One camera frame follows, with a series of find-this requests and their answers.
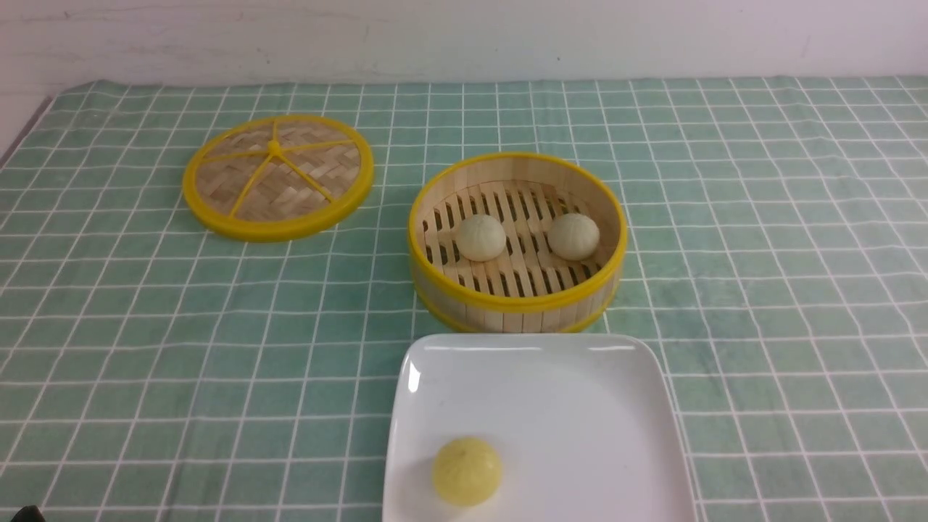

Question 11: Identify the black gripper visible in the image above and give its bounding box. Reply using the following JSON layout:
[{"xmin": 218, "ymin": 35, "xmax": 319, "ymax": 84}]
[{"xmin": 9, "ymin": 506, "xmax": 46, "ymax": 522}]

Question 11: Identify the white steamed bun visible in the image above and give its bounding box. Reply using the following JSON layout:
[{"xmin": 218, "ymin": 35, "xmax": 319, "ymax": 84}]
[
  {"xmin": 547, "ymin": 212, "xmax": 600, "ymax": 261},
  {"xmin": 455, "ymin": 215, "xmax": 507, "ymax": 263}
]

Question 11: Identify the yellow steamed bun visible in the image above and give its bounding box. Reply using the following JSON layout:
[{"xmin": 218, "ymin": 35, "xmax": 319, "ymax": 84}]
[{"xmin": 431, "ymin": 436, "xmax": 503, "ymax": 508}]

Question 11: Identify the white square plate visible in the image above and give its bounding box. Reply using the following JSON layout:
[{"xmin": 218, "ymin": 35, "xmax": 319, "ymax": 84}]
[{"xmin": 381, "ymin": 333, "xmax": 698, "ymax": 521}]

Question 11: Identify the green checkered tablecloth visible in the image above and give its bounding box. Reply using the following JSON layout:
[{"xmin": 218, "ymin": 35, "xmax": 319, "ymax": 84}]
[{"xmin": 1, "ymin": 77, "xmax": 927, "ymax": 521}]

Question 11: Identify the yellow-rimmed bamboo steamer lid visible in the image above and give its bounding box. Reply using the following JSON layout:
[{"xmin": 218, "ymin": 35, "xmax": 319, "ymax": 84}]
[{"xmin": 182, "ymin": 115, "xmax": 375, "ymax": 242}]

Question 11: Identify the yellow-rimmed bamboo steamer basket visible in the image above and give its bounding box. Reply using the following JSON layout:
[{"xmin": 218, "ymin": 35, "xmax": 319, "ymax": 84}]
[{"xmin": 407, "ymin": 152, "xmax": 629, "ymax": 334}]

